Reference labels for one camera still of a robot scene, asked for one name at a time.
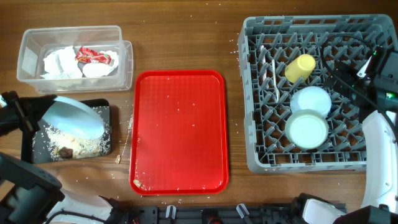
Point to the yellow plastic cup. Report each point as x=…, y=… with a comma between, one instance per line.
x=301, y=67

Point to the black plastic tray bin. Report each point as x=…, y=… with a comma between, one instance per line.
x=33, y=148

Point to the light blue dinner plate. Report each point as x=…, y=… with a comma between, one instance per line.
x=73, y=117

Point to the brown food scraps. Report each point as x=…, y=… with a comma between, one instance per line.
x=63, y=146

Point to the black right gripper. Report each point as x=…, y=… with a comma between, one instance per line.
x=349, y=72

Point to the food crumb on table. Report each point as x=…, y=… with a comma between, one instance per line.
x=117, y=159

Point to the food scrap on tray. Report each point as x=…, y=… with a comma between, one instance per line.
x=137, y=183

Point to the clear plastic waste bin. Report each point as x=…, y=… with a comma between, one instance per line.
x=38, y=43

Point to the red snack wrapper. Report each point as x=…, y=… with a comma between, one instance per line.
x=86, y=55

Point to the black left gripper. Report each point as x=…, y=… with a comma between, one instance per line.
x=25, y=107

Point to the white napkin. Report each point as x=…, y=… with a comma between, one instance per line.
x=61, y=64

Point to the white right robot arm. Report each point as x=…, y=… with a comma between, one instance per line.
x=378, y=113

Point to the green small plate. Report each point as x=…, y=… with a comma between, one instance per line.
x=306, y=129

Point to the grey dishwasher rack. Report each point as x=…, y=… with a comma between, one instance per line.
x=329, y=39

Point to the red serving tray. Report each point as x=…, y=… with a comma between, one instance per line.
x=179, y=143

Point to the light blue bowl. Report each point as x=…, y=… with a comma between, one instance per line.
x=311, y=98

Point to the white plastic fork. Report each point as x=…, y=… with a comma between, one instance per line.
x=262, y=61

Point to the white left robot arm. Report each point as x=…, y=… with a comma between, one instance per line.
x=36, y=195

